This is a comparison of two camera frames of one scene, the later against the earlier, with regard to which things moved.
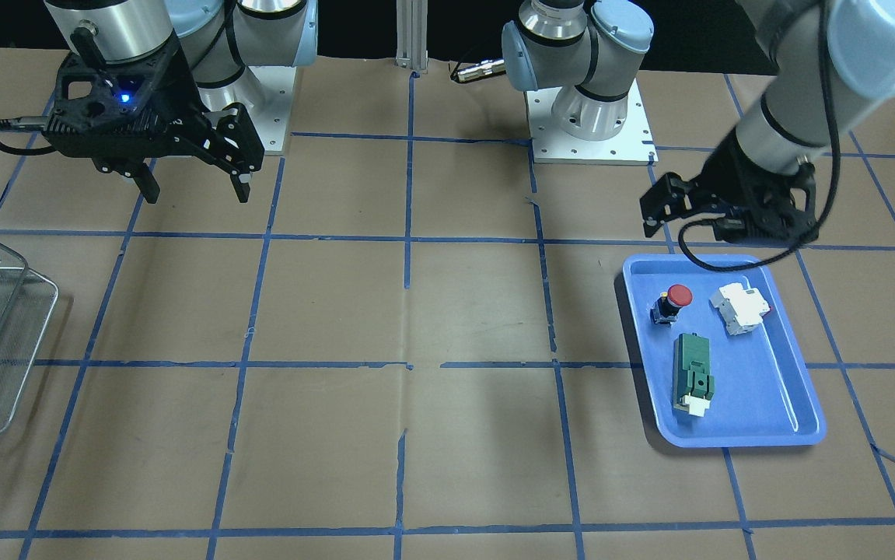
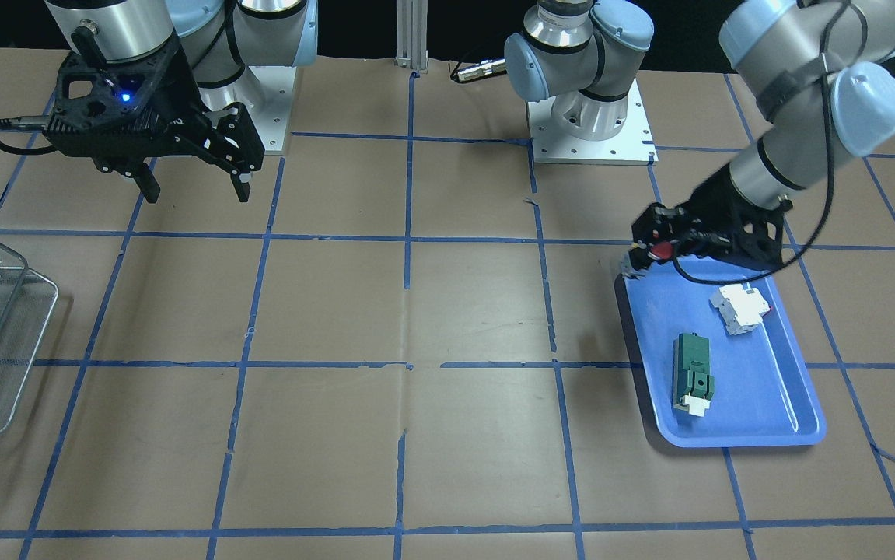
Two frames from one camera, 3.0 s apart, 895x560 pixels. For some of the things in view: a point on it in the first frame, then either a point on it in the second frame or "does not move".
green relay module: (693, 386) does not move
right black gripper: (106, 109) does not move
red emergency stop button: (666, 309) → (661, 250)
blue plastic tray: (764, 394) does not move
